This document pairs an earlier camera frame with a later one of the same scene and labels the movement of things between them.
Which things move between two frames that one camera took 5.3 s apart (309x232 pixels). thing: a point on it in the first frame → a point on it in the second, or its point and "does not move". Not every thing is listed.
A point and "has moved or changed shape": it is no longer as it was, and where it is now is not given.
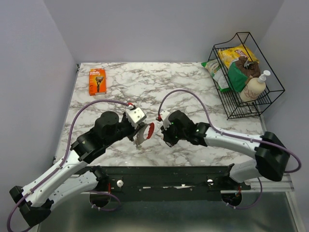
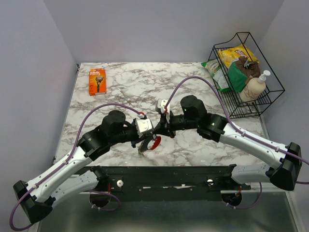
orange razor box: x=97 y=81 does not move
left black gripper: x=133 y=130 → x=146 y=136
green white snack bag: x=214 y=67 does not move
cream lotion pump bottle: x=254 y=88 does not move
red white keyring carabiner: x=140 y=138 has moved or changed shape
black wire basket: x=244 y=82 does not move
